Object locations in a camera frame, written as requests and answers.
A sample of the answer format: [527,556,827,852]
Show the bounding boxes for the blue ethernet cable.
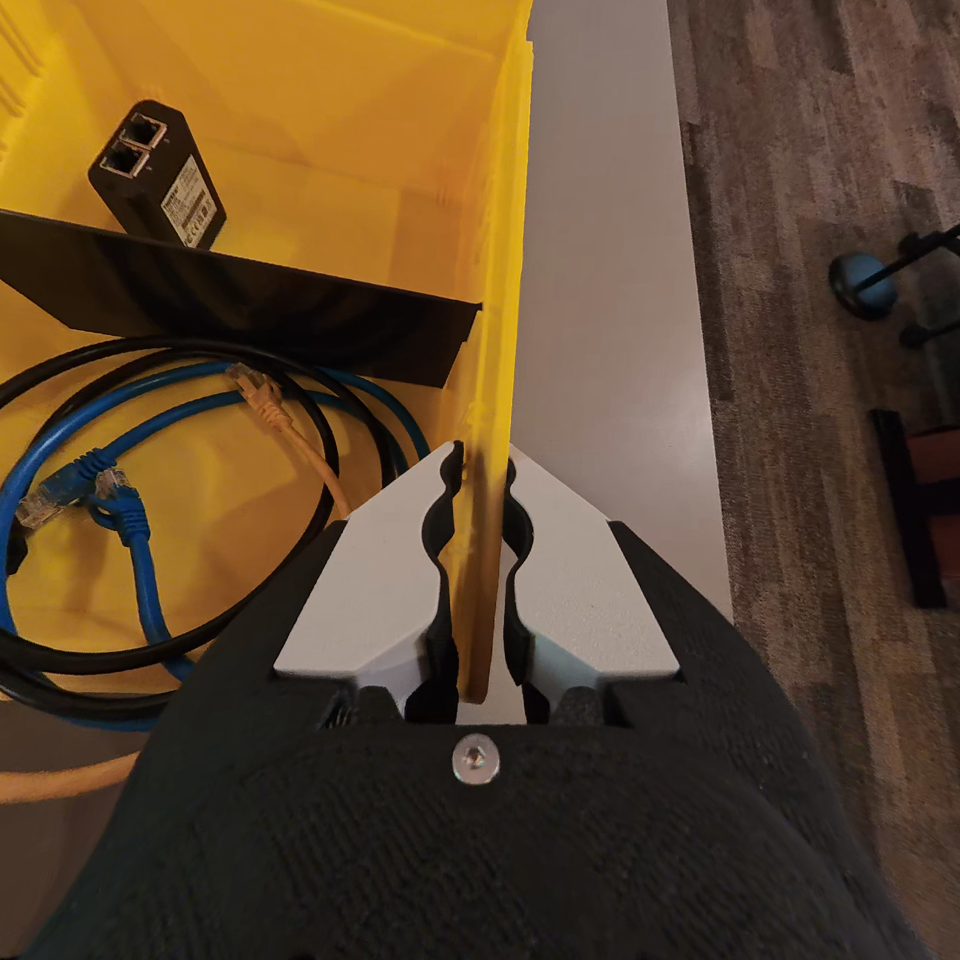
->
[0,358,434,735]

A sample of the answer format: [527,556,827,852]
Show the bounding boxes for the black ethernet splitter box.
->
[87,99,229,252]

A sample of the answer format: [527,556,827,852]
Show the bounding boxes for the round base floor stand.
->
[827,225,960,324]

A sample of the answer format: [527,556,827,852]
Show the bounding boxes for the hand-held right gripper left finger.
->
[273,439,466,724]

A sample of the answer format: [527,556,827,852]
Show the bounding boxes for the orange ethernet cable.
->
[0,361,355,807]

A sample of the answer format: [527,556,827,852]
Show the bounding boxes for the black office chair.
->
[896,225,960,352]

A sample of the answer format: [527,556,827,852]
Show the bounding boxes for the brown cardboard boxes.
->
[903,426,960,586]

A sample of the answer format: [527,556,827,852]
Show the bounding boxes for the black bin divider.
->
[0,207,485,390]

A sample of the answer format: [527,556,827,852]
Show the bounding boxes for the yellow plastic bin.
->
[0,0,536,706]

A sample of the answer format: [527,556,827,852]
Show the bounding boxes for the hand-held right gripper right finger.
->
[501,442,682,724]

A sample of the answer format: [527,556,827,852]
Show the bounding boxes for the black ethernet cable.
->
[0,335,411,726]

